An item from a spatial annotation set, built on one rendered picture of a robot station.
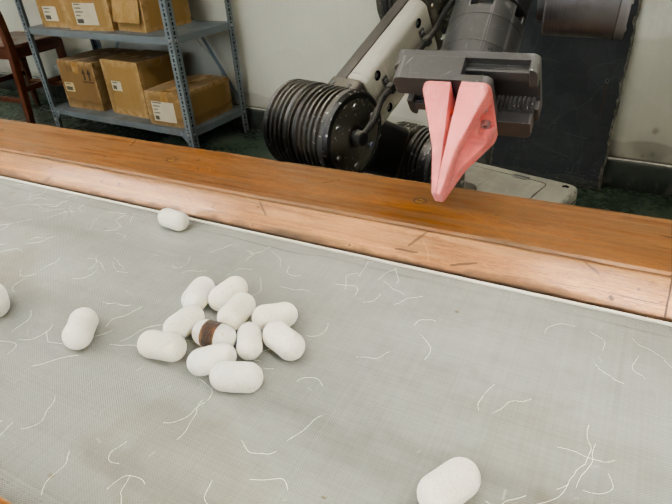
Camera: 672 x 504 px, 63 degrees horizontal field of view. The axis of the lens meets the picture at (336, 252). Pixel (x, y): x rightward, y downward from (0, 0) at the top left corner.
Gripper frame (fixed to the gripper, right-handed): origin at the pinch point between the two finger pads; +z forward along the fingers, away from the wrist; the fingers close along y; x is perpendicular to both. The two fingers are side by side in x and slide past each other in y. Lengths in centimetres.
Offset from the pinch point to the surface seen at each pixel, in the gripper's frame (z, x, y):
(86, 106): -93, 160, -255
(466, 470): 17.4, -5.5, 6.8
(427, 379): 13.2, 0.5, 2.5
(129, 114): -91, 160, -222
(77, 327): 16.9, -5.5, -21.0
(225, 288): 10.9, -0.4, -14.0
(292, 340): 13.4, -2.2, -6.2
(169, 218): 4.9, 4.8, -26.5
